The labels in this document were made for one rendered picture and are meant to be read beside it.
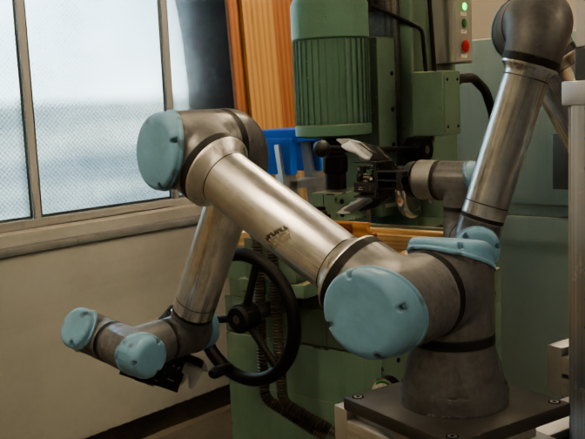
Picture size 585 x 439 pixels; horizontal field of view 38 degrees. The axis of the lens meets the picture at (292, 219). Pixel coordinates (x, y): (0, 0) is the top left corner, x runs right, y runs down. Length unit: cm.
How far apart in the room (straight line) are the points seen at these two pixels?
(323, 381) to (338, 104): 61
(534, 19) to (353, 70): 56
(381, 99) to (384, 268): 104
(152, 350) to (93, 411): 176
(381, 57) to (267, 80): 148
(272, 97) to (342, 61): 159
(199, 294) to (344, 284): 51
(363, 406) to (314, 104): 87
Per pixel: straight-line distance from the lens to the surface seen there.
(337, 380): 189
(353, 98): 192
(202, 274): 148
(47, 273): 301
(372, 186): 166
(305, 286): 176
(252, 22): 346
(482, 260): 115
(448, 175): 159
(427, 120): 205
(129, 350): 147
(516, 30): 148
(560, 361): 168
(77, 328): 154
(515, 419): 118
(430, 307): 105
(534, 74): 147
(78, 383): 316
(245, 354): 204
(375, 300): 102
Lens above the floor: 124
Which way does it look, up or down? 8 degrees down
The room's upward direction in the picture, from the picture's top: 3 degrees counter-clockwise
